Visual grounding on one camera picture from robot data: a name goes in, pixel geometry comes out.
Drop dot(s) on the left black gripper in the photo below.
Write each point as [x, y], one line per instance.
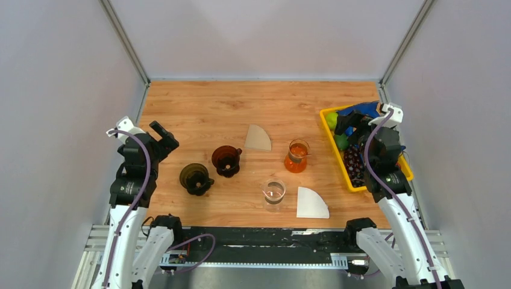
[167, 143]

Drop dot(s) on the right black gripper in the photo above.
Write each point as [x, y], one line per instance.
[353, 119]

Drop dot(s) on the brown plastic coffee dripper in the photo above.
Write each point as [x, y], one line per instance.
[226, 160]

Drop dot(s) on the white paper coffee filter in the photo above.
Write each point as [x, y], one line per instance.
[310, 205]

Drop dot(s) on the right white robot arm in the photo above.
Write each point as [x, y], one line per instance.
[414, 264]

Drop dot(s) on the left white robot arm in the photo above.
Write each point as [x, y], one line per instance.
[130, 196]

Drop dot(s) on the olive plastic coffee dripper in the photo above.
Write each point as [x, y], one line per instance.
[195, 179]

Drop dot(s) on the brown paper coffee filter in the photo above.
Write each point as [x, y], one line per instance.
[258, 139]

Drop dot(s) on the blue chips bag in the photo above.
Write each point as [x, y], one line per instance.
[369, 109]

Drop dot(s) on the green lime upper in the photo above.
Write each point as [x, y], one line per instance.
[331, 120]

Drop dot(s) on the green lime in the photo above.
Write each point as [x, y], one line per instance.
[341, 142]
[331, 120]

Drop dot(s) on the green lime lower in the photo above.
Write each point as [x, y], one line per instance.
[341, 142]

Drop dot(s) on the dark grape bunch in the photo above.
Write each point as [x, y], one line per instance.
[354, 166]

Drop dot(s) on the orange glass carafe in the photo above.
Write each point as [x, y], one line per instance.
[296, 158]

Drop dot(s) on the clear glass beaker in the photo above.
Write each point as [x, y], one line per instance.
[273, 191]

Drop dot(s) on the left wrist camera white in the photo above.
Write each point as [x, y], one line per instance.
[127, 125]

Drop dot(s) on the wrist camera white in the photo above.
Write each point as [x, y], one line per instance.
[127, 125]
[390, 116]

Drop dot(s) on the aluminium frame post right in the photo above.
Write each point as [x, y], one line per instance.
[417, 22]

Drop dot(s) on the aluminium frame post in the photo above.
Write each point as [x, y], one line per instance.
[125, 41]
[417, 22]

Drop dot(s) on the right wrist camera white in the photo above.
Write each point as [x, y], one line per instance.
[390, 116]

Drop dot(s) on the aluminium frame post left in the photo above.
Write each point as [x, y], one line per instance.
[125, 41]

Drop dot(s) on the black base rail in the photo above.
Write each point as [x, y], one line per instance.
[272, 246]

